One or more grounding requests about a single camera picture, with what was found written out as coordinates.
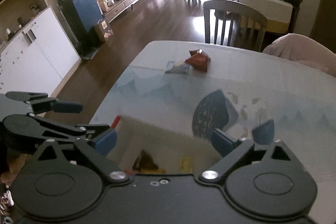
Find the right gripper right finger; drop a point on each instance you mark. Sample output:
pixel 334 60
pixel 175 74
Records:
pixel 235 154

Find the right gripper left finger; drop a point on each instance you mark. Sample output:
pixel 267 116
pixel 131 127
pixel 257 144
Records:
pixel 92 154

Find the brown chocolate candy packet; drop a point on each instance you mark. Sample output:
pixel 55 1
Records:
pixel 144 161

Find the yellow label sauce packet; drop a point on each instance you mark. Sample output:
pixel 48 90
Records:
pixel 186 165

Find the light blue pastry packet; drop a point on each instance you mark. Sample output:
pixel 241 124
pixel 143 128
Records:
pixel 177 67

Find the dark red foil snack bag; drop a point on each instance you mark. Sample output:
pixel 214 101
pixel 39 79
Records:
pixel 199 60

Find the large red chips bag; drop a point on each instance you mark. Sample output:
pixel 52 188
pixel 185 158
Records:
pixel 133 172

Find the white cardboard box red trim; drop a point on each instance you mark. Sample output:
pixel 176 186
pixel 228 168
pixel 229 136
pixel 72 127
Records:
pixel 166 147

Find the white side cabinet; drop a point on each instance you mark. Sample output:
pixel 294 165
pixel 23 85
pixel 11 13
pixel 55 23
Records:
pixel 40 58

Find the pink cloth covered chair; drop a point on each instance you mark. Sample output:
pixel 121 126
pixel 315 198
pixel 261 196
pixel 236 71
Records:
pixel 303 50

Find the brown paper bag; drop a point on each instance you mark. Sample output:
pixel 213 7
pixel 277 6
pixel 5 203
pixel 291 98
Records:
pixel 103 30

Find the dark wooden dining chair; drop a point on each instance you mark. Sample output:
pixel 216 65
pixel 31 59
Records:
pixel 235 24

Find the blue black water dispenser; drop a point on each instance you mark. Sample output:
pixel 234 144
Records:
pixel 82 16

